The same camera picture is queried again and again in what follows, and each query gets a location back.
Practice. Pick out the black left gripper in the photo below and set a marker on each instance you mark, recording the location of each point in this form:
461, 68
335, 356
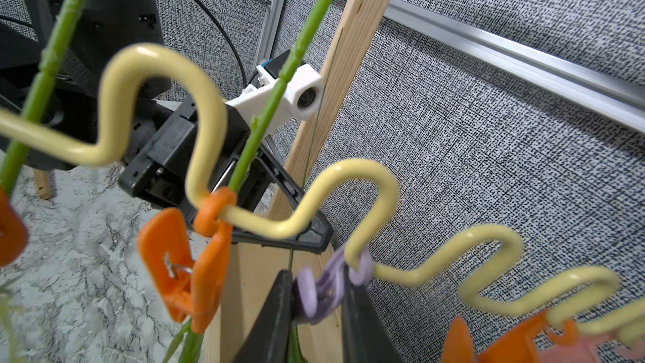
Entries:
156, 163

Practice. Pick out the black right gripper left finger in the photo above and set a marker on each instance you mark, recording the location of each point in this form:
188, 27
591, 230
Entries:
269, 337

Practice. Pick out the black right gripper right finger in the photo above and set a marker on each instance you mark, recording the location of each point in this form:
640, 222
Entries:
364, 337

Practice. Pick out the purple clothes peg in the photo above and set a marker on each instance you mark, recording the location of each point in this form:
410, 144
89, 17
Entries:
315, 299

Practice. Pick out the cream white rose stem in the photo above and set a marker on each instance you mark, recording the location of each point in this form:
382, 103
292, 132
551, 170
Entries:
282, 85

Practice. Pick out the yellow clip hanger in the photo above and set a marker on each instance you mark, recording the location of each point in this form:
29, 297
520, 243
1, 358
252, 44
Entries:
565, 295

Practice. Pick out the peach rose stem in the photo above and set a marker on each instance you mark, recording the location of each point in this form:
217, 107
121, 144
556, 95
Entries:
38, 98

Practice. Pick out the blue carnation stem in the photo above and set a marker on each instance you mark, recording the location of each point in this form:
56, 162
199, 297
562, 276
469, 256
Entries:
301, 151

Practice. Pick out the orange end clothes peg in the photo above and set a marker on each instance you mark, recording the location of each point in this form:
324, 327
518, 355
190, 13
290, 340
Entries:
14, 234

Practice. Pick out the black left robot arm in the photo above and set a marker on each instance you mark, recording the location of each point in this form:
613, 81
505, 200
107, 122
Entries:
104, 28

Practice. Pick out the wooden clothes rack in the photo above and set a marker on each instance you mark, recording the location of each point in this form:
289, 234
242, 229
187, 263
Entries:
312, 161

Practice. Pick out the pink clothes peg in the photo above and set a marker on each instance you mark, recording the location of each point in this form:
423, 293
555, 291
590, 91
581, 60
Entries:
587, 350

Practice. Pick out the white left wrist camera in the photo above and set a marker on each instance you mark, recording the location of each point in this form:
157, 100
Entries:
301, 99

